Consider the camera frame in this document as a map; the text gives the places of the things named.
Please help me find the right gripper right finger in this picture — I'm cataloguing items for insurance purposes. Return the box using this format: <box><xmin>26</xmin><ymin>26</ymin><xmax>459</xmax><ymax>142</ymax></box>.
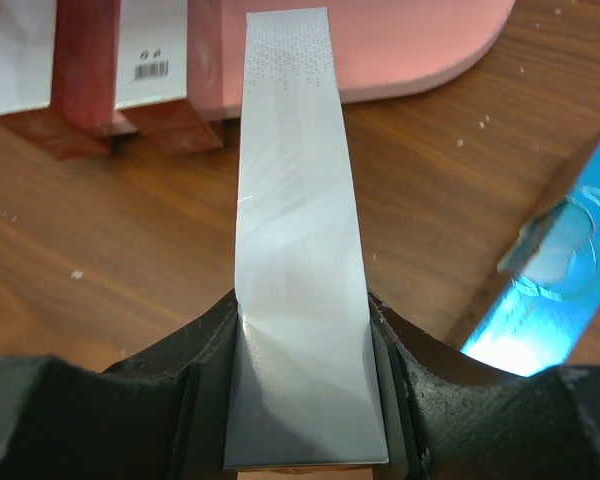
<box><xmin>368</xmin><ymin>293</ymin><xmax>600</xmax><ymax>479</ymax></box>

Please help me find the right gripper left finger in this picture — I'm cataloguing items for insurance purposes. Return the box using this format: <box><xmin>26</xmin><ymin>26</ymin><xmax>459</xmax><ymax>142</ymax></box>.
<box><xmin>0</xmin><ymin>293</ymin><xmax>237</xmax><ymax>479</ymax></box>

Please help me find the blue toothpaste box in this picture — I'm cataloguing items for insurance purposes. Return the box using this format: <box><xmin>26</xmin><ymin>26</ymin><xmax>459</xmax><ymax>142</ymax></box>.
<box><xmin>455</xmin><ymin>133</ymin><xmax>600</xmax><ymax>376</ymax></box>

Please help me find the pink three-tier shelf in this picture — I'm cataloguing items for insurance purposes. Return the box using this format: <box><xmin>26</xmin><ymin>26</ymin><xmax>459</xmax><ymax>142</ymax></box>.
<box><xmin>0</xmin><ymin>0</ymin><xmax>519</xmax><ymax>121</ymax></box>

